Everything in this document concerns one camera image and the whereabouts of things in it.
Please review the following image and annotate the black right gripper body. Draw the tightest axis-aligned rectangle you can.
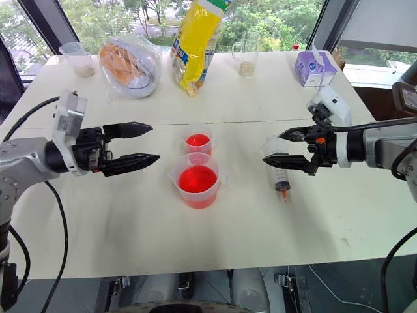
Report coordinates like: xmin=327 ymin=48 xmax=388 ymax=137
xmin=307 ymin=125 xmax=338 ymax=168

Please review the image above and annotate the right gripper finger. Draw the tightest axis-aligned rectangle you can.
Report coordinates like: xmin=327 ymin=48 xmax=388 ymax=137
xmin=262 ymin=153 xmax=317 ymax=177
xmin=279 ymin=127 xmax=311 ymax=143

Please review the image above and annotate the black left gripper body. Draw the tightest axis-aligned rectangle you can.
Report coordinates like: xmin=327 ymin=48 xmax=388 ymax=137
xmin=72 ymin=127 xmax=113 ymax=173

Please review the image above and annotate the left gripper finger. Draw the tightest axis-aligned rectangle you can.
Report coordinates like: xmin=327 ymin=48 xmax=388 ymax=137
xmin=97 ymin=153 xmax=160 ymax=178
xmin=102 ymin=122 xmax=154 ymax=140

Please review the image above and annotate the clear plastic syringe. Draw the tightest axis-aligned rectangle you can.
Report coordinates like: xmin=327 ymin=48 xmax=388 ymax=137
xmin=261 ymin=135 xmax=293 ymax=205

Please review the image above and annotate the large beaker with red liquid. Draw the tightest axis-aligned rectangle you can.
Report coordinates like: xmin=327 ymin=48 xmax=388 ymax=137
xmin=166 ymin=152 xmax=223 ymax=210

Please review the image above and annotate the small cup with red liquid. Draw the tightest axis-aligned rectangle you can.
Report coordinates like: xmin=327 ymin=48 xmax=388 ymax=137
xmin=181 ymin=121 xmax=218 ymax=157

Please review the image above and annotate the plastic cup with white grains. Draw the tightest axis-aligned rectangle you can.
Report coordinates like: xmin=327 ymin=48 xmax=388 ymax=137
xmin=58 ymin=41 xmax=96 ymax=78

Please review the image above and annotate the clear measuring cup with grains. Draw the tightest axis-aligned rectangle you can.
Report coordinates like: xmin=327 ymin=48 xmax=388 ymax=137
xmin=231 ymin=39 xmax=262 ymax=79

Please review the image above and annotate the clear bag with bread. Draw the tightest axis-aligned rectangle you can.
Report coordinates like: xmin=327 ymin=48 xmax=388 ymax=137
xmin=98 ymin=35 xmax=164 ymax=104

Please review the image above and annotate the brown cabinet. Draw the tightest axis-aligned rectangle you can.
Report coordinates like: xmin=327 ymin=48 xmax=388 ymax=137
xmin=352 ymin=85 xmax=395 ymax=122

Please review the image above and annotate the purple tissue box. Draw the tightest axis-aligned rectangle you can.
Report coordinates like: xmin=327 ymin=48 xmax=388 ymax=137
xmin=293 ymin=41 xmax=340 ymax=89

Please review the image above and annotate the dark screen device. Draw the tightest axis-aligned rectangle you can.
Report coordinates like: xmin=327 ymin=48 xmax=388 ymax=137
xmin=390 ymin=80 xmax=417 ymax=119

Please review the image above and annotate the black panel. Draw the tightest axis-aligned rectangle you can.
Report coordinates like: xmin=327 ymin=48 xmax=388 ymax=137
xmin=0 ymin=34 xmax=26 ymax=125

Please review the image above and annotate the yellow snack bag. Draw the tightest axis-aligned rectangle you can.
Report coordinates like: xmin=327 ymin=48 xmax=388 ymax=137
xmin=168 ymin=0 xmax=234 ymax=98

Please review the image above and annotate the black clip under table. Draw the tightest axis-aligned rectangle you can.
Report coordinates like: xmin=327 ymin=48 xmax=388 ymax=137
xmin=177 ymin=271 xmax=194 ymax=300

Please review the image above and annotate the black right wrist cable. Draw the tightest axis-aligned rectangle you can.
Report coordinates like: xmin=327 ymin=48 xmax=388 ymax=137
xmin=311 ymin=104 xmax=417 ymax=181

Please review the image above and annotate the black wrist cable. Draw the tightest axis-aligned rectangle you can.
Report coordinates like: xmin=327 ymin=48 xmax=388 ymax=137
xmin=1 ymin=95 xmax=61 ymax=143
xmin=311 ymin=104 xmax=417 ymax=181

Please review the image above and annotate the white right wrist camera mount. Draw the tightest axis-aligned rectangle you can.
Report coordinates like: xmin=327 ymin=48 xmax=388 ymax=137
xmin=306 ymin=86 xmax=354 ymax=169

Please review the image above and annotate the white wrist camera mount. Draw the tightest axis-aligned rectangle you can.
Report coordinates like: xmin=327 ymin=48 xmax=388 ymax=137
xmin=51 ymin=89 xmax=89 ymax=177
xmin=306 ymin=86 xmax=354 ymax=169

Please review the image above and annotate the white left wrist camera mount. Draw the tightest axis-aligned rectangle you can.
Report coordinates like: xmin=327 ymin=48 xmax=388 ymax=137
xmin=51 ymin=89 xmax=89 ymax=177

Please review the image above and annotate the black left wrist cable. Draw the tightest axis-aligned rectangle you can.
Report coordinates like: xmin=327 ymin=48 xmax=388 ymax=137
xmin=1 ymin=95 xmax=61 ymax=143

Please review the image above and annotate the long black left arm cable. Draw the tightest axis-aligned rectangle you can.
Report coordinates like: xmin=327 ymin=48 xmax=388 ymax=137
xmin=44 ymin=180 xmax=70 ymax=313

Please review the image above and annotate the long black arm cable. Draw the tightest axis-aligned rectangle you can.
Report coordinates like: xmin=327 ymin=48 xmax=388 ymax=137
xmin=44 ymin=180 xmax=70 ymax=313
xmin=380 ymin=226 xmax=417 ymax=313

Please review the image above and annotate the metal table leg bracket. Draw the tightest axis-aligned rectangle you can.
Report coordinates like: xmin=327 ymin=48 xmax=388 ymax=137
xmin=276 ymin=273 xmax=309 ymax=313
xmin=109 ymin=275 xmax=132 ymax=298

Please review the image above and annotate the short black left arm cable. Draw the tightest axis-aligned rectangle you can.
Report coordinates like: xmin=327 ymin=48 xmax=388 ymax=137
xmin=7 ymin=224 xmax=32 ymax=298

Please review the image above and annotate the long black right arm cable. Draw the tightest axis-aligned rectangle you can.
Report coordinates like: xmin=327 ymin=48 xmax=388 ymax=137
xmin=380 ymin=226 xmax=417 ymax=313

